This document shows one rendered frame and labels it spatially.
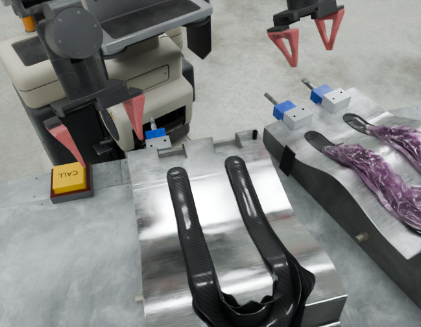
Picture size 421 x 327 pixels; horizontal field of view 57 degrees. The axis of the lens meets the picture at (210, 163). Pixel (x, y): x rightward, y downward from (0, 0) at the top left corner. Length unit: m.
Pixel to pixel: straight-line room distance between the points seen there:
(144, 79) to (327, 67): 1.76
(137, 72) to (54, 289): 0.52
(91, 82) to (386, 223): 0.51
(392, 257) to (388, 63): 2.13
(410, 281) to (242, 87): 1.81
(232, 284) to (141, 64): 0.61
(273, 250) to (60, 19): 0.41
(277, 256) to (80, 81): 0.37
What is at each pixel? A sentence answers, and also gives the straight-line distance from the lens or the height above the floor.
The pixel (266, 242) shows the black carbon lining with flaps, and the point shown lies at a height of 0.90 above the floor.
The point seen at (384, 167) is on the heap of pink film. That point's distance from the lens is 0.72.
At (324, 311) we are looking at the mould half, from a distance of 0.57.
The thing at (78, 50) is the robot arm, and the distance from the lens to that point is 0.49.
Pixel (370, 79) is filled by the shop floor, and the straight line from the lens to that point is 2.57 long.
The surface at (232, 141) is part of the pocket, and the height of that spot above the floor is 0.87.
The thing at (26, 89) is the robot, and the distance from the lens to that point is 1.20.
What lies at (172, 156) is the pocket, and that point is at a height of 0.86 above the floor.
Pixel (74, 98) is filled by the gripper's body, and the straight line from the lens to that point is 0.57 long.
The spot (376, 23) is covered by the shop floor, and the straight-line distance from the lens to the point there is 3.16.
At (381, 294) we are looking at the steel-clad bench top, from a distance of 0.73.
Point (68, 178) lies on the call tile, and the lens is 0.81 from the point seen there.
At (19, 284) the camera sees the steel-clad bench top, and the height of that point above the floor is 0.80.
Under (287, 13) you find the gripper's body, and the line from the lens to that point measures 0.75.
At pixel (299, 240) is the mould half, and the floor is 0.91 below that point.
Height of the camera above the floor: 1.42
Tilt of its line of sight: 49 degrees down
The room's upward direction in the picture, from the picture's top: 2 degrees counter-clockwise
